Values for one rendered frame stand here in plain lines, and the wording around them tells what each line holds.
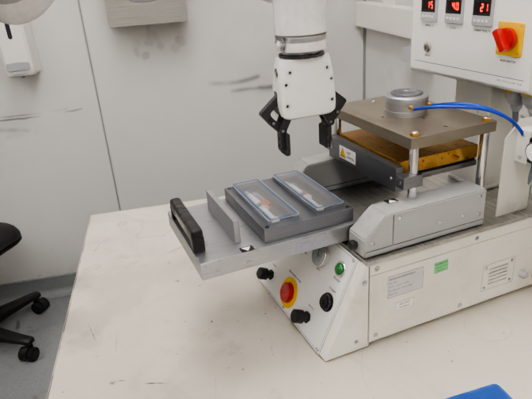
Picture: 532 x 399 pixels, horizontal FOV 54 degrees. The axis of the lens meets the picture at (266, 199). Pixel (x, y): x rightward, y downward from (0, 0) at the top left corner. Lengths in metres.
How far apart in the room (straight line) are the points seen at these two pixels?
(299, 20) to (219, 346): 0.58
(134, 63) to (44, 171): 0.62
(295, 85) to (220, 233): 0.28
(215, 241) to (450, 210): 0.40
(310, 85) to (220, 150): 1.59
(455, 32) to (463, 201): 0.34
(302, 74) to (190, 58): 1.50
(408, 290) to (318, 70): 0.41
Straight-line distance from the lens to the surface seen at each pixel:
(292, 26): 0.85
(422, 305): 1.00
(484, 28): 1.05
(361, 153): 0.99
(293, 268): 1.04
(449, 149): 0.99
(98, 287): 1.24
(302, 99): 0.88
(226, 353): 0.98
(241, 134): 2.44
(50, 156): 2.47
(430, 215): 0.92
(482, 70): 1.06
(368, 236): 0.86
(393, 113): 1.00
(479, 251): 1.03
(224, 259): 0.82
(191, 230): 0.83
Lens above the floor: 1.38
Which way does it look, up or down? 24 degrees down
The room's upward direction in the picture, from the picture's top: 4 degrees counter-clockwise
